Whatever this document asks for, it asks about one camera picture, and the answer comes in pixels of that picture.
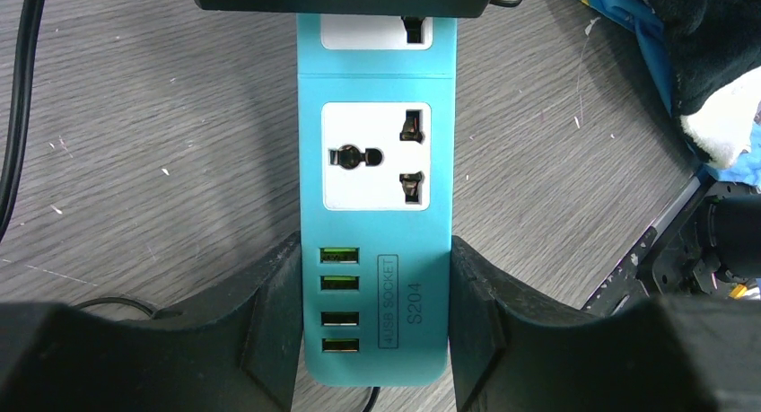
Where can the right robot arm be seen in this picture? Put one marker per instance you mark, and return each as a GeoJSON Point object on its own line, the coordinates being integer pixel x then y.
{"type": "Point", "coordinates": [712, 249]}

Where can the checkered black white pillow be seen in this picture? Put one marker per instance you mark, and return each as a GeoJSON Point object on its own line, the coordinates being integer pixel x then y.
{"type": "Point", "coordinates": [713, 48]}

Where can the teal usb power strip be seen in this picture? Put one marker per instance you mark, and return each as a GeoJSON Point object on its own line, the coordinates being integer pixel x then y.
{"type": "Point", "coordinates": [376, 110]}

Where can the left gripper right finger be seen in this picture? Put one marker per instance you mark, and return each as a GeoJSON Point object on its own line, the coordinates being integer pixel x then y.
{"type": "Point", "coordinates": [513, 348]}

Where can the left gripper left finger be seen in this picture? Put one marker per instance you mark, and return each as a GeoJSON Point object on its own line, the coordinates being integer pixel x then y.
{"type": "Point", "coordinates": [233, 347]}

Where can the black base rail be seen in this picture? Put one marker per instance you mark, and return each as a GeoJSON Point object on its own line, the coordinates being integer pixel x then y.
{"type": "Point", "coordinates": [623, 286]}

